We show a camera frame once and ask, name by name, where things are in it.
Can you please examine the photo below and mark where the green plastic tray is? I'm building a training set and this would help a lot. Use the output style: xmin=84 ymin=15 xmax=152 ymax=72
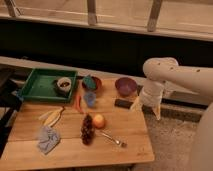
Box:
xmin=20 ymin=68 xmax=77 ymax=103

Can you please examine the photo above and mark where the purple bowl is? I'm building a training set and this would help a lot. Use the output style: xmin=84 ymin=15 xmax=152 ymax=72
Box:
xmin=115 ymin=77 xmax=137 ymax=97

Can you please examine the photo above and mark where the black rectangular block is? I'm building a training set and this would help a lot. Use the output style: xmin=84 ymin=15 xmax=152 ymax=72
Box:
xmin=114 ymin=99 xmax=132 ymax=109

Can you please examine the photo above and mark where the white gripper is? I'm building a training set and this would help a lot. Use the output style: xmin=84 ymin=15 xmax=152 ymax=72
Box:
xmin=130 ymin=79 xmax=165 ymax=120

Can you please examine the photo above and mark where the wooden table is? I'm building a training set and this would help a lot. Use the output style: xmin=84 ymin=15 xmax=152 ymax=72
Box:
xmin=0 ymin=79 xmax=154 ymax=171

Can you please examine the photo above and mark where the yellow red apple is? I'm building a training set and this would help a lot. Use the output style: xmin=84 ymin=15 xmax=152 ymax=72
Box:
xmin=92 ymin=114 xmax=106 ymax=129

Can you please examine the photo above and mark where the small white cup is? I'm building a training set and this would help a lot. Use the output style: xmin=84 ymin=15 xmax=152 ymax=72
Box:
xmin=56 ymin=77 xmax=72 ymax=94

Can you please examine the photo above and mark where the red bowl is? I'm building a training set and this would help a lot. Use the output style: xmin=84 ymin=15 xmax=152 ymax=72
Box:
xmin=82 ymin=76 xmax=102 ymax=91

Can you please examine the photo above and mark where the blue plastic cup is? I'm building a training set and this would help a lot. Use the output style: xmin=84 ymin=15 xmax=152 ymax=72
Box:
xmin=84 ymin=91 xmax=96 ymax=107

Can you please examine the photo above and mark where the orange carrot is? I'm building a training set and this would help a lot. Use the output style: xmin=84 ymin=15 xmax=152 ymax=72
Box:
xmin=75 ymin=95 xmax=83 ymax=114

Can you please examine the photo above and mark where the silver fork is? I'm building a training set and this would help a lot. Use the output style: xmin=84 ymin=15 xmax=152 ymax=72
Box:
xmin=96 ymin=130 xmax=127 ymax=148

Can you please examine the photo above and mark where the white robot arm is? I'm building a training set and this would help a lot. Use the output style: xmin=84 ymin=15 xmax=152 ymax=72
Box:
xmin=130 ymin=57 xmax=213 ymax=171

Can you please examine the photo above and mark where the teal lid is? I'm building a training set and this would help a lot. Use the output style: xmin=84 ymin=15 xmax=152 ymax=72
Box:
xmin=83 ymin=76 xmax=96 ymax=90

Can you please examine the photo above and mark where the blue grey towel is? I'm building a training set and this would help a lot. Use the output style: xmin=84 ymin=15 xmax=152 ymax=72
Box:
xmin=37 ymin=126 xmax=61 ymax=155

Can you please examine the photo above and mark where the yellow banana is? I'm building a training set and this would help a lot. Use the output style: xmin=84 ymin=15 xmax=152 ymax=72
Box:
xmin=39 ymin=107 xmax=65 ymax=127

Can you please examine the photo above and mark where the dark grape bunch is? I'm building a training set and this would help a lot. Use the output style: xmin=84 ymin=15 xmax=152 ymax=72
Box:
xmin=81 ymin=114 xmax=94 ymax=145

